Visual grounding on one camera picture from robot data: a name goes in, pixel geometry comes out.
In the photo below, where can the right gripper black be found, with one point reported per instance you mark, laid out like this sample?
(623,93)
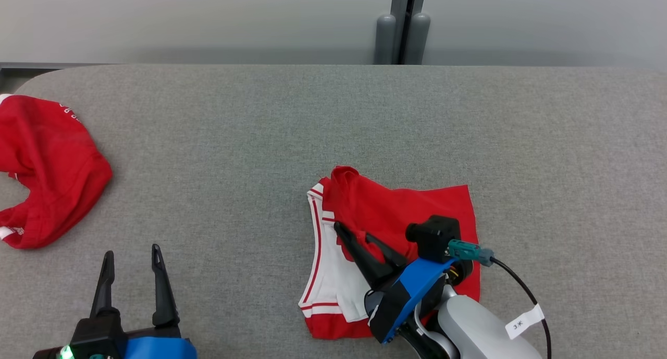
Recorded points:
(385,309)

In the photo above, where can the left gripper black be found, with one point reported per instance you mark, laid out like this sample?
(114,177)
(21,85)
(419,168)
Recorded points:
(156,333)

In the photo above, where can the red jersey white sleeves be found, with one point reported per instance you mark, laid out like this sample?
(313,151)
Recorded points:
(406,208)

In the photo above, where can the red shorts white trim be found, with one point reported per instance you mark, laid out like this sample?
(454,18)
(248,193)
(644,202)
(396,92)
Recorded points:
(52,156)

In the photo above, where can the right blue camera mount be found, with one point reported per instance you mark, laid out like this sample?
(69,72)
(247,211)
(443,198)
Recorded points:
(422,281)

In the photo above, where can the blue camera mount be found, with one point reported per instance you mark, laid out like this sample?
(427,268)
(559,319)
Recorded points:
(422,281)
(156,348)

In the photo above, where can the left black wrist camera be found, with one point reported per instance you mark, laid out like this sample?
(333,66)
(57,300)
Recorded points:
(98,333)

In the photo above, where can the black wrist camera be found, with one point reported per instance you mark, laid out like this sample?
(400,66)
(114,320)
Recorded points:
(435,239)
(98,333)

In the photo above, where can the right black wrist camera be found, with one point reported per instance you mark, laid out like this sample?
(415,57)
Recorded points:
(435,239)

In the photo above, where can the left blue camera mount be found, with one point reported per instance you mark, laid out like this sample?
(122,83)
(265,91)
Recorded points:
(156,348)

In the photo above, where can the grey cylindrical post foot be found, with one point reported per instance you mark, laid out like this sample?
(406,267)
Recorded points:
(386,41)
(418,40)

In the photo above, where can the grey wall base rail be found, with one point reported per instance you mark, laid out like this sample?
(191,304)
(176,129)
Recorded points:
(52,65)

